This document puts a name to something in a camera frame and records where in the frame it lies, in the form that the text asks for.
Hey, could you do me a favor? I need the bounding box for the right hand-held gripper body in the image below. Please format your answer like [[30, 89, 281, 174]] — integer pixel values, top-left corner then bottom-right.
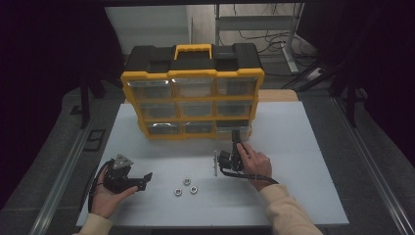
[[212, 143, 245, 179]]

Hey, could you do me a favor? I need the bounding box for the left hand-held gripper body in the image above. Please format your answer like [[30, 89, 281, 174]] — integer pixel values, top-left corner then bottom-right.
[[103, 153, 145, 196]]

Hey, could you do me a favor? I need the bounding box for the single clear plastic drawer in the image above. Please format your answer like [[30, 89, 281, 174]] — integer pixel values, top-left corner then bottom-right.
[[214, 119, 254, 142]]

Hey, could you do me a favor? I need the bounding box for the yellow black organizer case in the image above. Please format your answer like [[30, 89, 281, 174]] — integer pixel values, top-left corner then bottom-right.
[[119, 43, 266, 142]]

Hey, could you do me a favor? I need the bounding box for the person's left hand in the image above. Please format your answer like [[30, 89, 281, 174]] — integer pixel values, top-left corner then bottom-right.
[[89, 169, 139, 219]]

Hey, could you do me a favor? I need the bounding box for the person's right hand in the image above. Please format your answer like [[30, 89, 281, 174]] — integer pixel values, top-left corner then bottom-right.
[[236, 142, 274, 193]]

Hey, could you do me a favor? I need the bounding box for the set of clear organizer drawers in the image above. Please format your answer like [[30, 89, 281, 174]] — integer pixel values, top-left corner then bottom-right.
[[126, 76, 258, 136]]

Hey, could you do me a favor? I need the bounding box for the black metal stand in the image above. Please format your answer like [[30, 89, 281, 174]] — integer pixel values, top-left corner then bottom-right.
[[328, 62, 370, 128], [69, 73, 108, 130]]

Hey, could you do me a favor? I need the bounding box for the white power strip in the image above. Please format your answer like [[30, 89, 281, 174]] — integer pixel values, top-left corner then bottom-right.
[[305, 66, 325, 81]]

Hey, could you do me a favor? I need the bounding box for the dark curtain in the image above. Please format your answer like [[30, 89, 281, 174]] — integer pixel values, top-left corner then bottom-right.
[[299, 0, 415, 168], [0, 0, 125, 211]]

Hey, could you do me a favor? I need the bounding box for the white panel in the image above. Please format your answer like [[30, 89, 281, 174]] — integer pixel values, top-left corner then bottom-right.
[[104, 5, 191, 55]]

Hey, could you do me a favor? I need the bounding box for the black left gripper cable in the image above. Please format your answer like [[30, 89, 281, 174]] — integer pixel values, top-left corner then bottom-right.
[[86, 160, 115, 213]]

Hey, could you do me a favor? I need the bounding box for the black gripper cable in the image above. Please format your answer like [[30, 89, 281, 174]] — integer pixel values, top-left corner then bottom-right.
[[86, 160, 115, 213], [219, 165, 281, 186]]

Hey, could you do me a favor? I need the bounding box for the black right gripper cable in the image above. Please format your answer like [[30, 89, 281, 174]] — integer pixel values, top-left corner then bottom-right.
[[219, 165, 281, 186]]

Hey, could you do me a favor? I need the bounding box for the black floor frame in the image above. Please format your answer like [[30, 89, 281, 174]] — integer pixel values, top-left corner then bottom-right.
[[82, 128, 107, 153]]

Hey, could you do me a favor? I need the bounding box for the aluminium rail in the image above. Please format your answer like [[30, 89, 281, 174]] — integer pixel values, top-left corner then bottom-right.
[[330, 97, 415, 235], [28, 119, 96, 235]]

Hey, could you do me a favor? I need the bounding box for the tangle of black floor cables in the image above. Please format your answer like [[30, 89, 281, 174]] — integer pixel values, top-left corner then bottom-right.
[[232, 3, 320, 59]]

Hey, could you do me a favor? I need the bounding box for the white metal desk frame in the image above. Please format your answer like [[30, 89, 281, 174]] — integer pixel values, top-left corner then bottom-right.
[[213, 3, 306, 74]]

